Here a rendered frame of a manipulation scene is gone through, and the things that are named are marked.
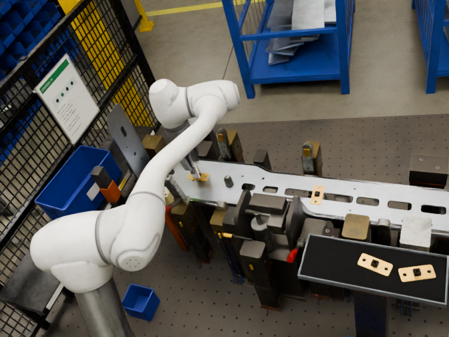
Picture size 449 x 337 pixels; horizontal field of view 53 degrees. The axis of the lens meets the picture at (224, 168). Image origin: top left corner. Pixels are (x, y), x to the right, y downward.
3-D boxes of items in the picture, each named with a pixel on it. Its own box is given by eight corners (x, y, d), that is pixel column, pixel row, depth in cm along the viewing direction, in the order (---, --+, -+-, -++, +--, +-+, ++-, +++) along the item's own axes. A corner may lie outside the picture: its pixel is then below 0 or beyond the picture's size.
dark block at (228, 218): (264, 271, 179) (242, 207, 149) (259, 287, 175) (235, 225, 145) (252, 268, 181) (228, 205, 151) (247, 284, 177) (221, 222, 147)
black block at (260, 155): (280, 189, 205) (270, 144, 184) (275, 206, 199) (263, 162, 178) (270, 188, 207) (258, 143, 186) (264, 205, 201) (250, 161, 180)
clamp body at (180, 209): (216, 251, 191) (191, 199, 166) (208, 271, 186) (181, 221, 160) (202, 248, 194) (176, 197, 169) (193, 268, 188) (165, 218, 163)
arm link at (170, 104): (158, 133, 152) (195, 126, 150) (141, 97, 141) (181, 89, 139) (161, 112, 160) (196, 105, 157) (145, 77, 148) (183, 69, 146)
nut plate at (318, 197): (314, 185, 163) (314, 183, 162) (325, 186, 162) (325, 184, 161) (309, 204, 158) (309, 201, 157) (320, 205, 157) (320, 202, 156)
